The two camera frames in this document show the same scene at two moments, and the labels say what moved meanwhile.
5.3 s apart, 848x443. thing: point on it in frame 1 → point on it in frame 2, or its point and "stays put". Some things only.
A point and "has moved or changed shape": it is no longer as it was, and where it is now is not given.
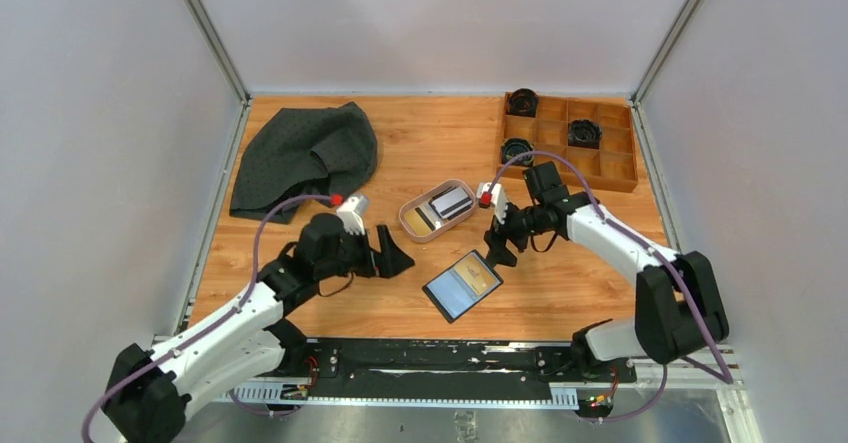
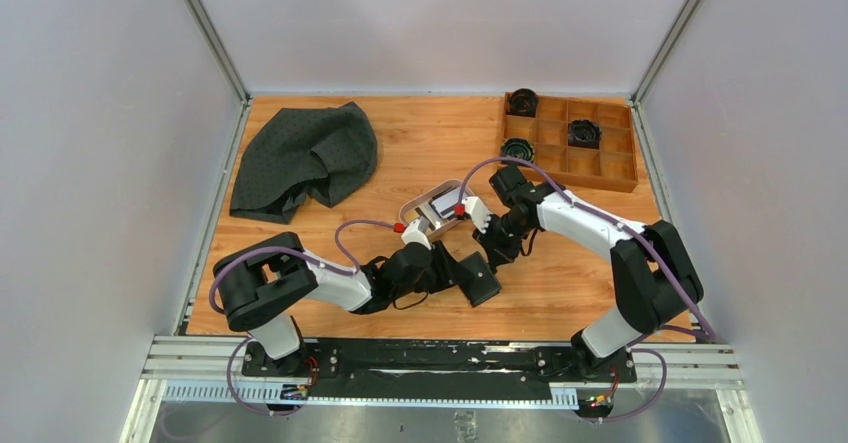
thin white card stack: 450,202 stays put
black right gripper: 497,237 stays put
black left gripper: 392,260 → 444,267
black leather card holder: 461,286 has moved or changed shape
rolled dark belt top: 522,102 stays put
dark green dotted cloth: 296,152 stays put
